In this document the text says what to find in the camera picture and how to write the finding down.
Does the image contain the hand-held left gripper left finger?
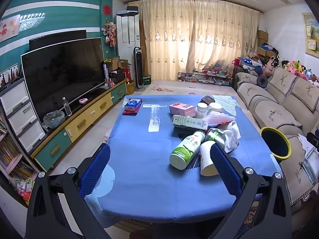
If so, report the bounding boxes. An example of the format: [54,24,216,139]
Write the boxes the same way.
[26,143,111,239]

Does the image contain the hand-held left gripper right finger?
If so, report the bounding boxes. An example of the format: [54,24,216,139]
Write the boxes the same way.
[209,143,293,239]

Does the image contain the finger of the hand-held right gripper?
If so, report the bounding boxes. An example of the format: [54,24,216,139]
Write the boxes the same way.
[306,129,319,152]

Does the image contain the white paper cup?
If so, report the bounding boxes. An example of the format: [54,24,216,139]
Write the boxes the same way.
[200,141,221,177]

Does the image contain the white tissue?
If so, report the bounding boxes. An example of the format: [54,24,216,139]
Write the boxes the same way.
[217,120,241,153]

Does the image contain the black yellow rim trash bin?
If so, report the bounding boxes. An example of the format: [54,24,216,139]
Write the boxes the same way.
[259,127,292,163]

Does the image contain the green white drink bottle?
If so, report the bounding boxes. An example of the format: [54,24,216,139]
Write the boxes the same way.
[169,131,206,170]

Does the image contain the white pleated paper wrapper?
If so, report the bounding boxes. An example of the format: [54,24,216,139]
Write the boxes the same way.
[208,111,236,127]

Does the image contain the green white milk carton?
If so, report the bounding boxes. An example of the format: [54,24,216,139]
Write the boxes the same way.
[172,115,209,130]

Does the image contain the wide white jar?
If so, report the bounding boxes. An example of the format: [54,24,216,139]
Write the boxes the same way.
[208,103,223,114]

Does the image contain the white jar blue label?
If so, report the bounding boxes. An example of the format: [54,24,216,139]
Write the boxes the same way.
[195,103,209,119]

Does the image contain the pink cardboard box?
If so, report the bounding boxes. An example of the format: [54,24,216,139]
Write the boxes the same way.
[169,102,195,117]

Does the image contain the white loose papers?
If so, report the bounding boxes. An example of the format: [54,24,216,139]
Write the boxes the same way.
[298,133,312,150]

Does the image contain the clear plastic bag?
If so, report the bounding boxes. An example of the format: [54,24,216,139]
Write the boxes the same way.
[303,149,319,183]

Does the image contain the green yellow television cabinet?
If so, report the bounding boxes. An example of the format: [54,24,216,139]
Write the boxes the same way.
[30,78,127,172]

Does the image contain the patterned floor rug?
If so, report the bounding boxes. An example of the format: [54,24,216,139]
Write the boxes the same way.
[243,199,261,229]

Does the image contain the blue star print tablecloth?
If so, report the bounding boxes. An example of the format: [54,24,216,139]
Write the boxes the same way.
[85,94,282,224]

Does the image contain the beige sofa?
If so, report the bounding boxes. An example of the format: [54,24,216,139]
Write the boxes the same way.
[234,66,319,232]

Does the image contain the clear water bottle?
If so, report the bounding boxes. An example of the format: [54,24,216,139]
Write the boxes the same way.
[62,97,73,117]

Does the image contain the blue tissue pack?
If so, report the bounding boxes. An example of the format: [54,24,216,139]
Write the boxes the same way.
[124,98,142,110]

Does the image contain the row of plush toys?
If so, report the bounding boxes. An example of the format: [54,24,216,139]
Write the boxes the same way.
[264,55,319,87]

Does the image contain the white plastic drawer unit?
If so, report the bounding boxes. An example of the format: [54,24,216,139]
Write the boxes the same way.
[0,78,48,155]

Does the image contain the cream floral floor mat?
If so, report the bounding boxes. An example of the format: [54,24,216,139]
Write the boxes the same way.
[135,79,237,96]

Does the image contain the large curved television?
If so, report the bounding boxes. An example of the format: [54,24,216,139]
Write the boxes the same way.
[21,37,106,123]

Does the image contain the star print bag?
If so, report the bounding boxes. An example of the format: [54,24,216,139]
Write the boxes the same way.
[239,57,263,68]

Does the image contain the open cardboard box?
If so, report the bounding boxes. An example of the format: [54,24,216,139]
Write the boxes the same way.
[117,59,132,70]

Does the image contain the framed flower painting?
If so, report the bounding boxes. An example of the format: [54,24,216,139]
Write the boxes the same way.
[302,12,319,55]

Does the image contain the black tower fan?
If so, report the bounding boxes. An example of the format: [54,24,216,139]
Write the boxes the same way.
[134,46,146,92]

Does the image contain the stack of cardboard boxes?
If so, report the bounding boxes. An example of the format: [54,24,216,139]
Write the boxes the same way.
[257,30,275,58]

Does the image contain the hanging flower decoration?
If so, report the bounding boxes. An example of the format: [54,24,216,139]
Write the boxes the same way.
[102,20,117,48]

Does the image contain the black flat television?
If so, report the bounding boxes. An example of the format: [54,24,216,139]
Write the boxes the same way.
[29,29,87,51]

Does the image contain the white standing air conditioner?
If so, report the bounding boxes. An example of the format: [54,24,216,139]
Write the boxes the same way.
[116,14,140,90]

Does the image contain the cream embroidered curtain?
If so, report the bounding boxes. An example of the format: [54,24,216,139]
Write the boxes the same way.
[136,0,260,81]

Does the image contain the stacked flat boxes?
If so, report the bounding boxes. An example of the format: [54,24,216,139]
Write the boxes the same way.
[117,2,139,15]

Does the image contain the cartoon wall poster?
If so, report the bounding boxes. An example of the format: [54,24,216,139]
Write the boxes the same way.
[0,14,21,43]

